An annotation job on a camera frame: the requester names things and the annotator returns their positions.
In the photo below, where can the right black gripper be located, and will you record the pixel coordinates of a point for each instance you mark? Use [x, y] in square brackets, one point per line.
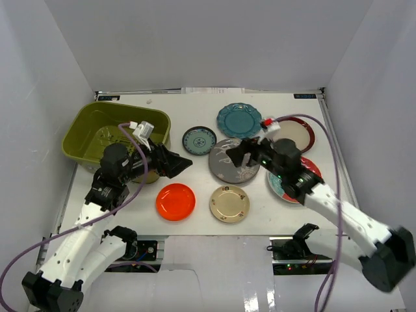
[236, 155]

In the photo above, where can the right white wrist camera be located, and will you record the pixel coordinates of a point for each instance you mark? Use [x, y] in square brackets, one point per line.
[270, 128]

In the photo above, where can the orange plate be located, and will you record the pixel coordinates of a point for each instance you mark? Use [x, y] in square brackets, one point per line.
[175, 202]

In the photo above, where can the right blue table label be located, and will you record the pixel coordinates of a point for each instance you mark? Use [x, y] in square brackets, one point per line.
[304, 96]

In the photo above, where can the cream floral plate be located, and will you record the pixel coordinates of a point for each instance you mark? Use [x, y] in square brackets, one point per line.
[229, 204]

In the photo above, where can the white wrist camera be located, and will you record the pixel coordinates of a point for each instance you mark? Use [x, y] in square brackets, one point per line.
[142, 132]
[270, 128]

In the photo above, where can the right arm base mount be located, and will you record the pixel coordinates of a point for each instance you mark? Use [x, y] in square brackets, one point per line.
[291, 259]

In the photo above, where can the left blue table label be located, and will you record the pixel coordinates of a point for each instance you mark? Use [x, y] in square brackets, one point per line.
[108, 98]

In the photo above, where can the red rimmed cream plate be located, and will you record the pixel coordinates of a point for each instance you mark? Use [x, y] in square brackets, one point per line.
[297, 130]

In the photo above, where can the grey reindeer plate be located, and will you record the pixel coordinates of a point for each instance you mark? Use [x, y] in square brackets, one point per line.
[223, 168]

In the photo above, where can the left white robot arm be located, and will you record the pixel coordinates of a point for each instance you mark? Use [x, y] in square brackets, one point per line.
[84, 254]

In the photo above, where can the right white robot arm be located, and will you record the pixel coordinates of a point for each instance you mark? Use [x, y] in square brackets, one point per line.
[384, 255]

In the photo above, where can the teal and red floral plate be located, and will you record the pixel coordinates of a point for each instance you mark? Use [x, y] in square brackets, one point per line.
[275, 181]

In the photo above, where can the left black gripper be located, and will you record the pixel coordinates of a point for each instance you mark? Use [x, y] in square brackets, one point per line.
[161, 158]

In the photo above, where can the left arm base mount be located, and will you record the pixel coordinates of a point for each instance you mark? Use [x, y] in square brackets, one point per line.
[140, 258]

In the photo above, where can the olive green plastic bin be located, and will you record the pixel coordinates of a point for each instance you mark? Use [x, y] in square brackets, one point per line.
[96, 126]

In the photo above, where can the teal scalloped plate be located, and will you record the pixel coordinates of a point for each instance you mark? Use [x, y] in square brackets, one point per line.
[239, 120]

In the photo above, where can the blue table label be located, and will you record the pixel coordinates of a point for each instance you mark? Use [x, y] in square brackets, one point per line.
[304, 96]
[108, 98]

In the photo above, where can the small blue patterned dish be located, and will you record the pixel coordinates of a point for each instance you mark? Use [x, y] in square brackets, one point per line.
[199, 140]

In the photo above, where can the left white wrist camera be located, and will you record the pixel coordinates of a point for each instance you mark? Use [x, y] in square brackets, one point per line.
[142, 132]

